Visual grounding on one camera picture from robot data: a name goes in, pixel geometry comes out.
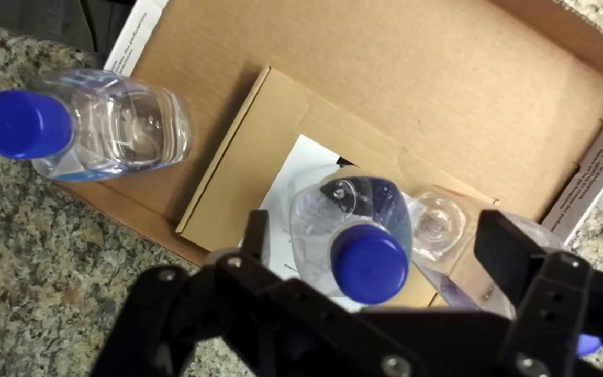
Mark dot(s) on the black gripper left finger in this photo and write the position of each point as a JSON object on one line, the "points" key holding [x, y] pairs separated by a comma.
{"points": [[176, 315]]}

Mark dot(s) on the white printed paper label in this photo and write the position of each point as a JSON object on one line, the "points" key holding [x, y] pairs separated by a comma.
{"points": [[303, 169]]}

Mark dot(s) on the shallow open cardboard tray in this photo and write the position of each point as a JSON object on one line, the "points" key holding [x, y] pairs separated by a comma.
{"points": [[455, 84]]}

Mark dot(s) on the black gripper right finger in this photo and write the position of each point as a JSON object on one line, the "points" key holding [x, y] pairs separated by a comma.
{"points": [[559, 306]]}

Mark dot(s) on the flat brown cardboard box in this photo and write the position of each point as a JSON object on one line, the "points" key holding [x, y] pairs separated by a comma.
{"points": [[261, 139]]}

